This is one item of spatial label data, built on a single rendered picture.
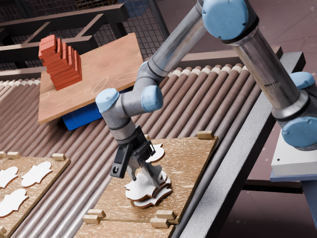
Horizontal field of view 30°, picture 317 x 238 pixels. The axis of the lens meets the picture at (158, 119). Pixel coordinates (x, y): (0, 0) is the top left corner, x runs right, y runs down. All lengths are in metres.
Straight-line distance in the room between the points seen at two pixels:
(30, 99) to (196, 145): 1.21
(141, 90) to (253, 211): 1.56
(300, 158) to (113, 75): 1.00
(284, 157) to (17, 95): 1.69
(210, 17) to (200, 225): 0.65
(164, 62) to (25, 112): 1.31
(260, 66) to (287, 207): 1.60
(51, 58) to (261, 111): 0.98
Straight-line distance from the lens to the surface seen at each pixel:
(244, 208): 3.20
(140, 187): 1.95
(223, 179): 1.94
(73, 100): 2.55
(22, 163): 2.54
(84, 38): 3.16
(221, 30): 1.54
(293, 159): 1.92
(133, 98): 1.74
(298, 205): 3.12
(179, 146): 2.14
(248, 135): 2.09
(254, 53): 1.60
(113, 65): 2.67
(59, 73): 2.67
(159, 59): 1.80
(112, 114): 1.77
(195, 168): 2.00
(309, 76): 1.84
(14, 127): 2.91
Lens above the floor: 2.11
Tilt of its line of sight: 30 degrees down
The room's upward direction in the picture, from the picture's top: 25 degrees counter-clockwise
